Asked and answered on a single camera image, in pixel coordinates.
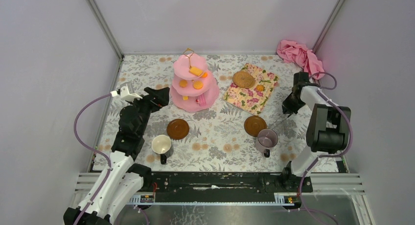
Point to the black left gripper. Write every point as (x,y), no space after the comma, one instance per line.
(153,99)

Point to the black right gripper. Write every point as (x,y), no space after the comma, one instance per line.
(290,109)

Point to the round orange cookie toy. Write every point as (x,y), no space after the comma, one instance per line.
(183,83)

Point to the floral rectangular serving tray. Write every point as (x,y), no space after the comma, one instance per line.
(250,99)

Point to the small orange cookie toy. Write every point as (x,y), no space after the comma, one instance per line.
(198,85)

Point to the pink cake slice toy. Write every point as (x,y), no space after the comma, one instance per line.
(201,101)

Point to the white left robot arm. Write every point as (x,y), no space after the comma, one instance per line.
(122,177)

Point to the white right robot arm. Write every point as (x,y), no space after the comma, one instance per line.
(328,131)

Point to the pink three-tier cake stand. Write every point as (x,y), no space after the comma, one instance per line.
(210,90)

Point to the orange flower cookie toy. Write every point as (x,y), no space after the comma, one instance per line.
(260,88)

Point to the brown saucer left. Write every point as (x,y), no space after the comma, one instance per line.
(177,129)

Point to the brown saucer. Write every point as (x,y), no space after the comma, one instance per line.
(254,124)
(177,129)

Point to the brown saucer right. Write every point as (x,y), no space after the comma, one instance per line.
(254,124)

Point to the crumpled pink cloth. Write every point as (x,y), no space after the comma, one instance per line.
(299,54)

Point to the floral tablecloth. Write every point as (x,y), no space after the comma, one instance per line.
(216,140)

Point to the round woven brown coaster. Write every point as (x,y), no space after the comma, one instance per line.
(243,79)

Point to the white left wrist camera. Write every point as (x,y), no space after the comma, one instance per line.
(126,92)

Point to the mauve mug black handle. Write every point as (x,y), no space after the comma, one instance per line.
(266,141)

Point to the cream mug black handle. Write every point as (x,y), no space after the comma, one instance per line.
(162,146)

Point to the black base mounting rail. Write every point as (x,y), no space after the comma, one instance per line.
(220,187)

